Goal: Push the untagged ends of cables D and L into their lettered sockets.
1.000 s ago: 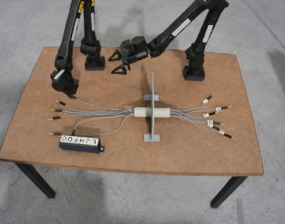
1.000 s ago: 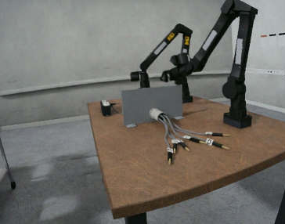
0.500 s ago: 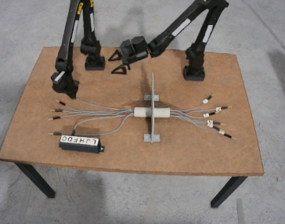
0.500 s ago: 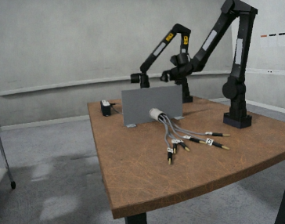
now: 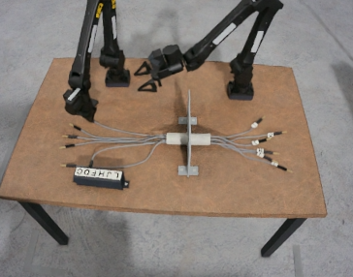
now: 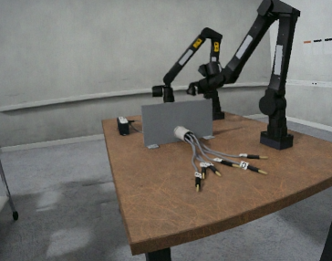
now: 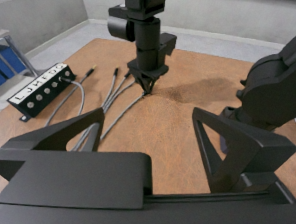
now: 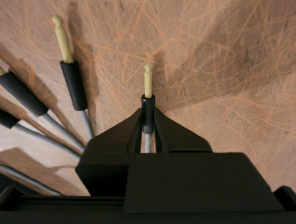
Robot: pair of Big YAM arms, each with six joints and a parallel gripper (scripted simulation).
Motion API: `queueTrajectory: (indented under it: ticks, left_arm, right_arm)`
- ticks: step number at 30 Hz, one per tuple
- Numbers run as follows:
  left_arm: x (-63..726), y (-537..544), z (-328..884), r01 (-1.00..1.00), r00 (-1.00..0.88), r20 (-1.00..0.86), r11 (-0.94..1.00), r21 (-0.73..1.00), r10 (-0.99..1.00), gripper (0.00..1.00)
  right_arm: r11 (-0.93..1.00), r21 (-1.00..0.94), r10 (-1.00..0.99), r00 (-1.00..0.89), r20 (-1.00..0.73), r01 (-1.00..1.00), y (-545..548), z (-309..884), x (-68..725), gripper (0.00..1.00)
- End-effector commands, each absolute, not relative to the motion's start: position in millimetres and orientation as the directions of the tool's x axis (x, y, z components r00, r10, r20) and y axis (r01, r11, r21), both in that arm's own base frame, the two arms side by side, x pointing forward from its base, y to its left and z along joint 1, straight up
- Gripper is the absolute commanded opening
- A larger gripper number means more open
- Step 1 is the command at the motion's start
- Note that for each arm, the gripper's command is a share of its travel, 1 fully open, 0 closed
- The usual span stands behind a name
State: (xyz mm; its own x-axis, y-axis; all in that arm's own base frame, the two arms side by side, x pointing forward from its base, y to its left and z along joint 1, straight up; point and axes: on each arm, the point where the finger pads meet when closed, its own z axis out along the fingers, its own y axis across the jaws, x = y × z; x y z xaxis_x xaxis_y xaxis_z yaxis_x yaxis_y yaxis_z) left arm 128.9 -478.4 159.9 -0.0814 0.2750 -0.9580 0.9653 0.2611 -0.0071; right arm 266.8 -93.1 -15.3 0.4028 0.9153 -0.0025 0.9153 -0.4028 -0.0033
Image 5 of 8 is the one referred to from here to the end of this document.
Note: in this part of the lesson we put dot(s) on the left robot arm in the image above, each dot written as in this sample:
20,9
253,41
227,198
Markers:
242,65

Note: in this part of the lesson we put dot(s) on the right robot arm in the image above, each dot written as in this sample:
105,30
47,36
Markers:
111,56

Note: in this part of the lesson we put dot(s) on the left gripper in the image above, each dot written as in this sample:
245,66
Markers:
154,77

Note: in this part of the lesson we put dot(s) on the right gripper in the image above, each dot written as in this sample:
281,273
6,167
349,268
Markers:
88,109

